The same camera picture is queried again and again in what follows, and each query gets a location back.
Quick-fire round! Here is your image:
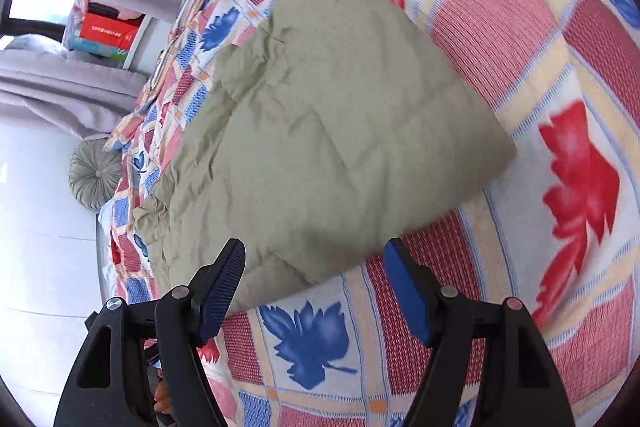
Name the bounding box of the red box on windowsill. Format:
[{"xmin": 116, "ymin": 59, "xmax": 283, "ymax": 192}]
[{"xmin": 80, "ymin": 12, "xmax": 142, "ymax": 50}]

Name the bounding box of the khaki padded jacket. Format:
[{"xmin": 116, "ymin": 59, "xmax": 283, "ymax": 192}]
[{"xmin": 132, "ymin": 0, "xmax": 518, "ymax": 313}]

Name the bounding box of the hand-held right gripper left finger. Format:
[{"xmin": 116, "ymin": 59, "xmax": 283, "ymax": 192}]
[{"xmin": 52, "ymin": 238, "xmax": 247, "ymax": 427}]

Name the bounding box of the round green pleated cushion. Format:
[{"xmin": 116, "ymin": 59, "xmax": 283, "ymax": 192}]
[{"xmin": 69, "ymin": 139, "xmax": 123, "ymax": 212}]

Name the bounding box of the grey curtain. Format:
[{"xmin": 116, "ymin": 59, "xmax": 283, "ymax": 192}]
[{"xmin": 0, "ymin": 34, "xmax": 153, "ymax": 142}]

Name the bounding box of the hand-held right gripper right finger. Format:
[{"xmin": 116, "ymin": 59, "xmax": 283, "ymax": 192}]
[{"xmin": 384, "ymin": 238, "xmax": 576, "ymax": 427}]

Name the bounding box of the leaf print patchwork quilt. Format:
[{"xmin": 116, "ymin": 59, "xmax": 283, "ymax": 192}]
[{"xmin": 97, "ymin": 0, "xmax": 640, "ymax": 427}]

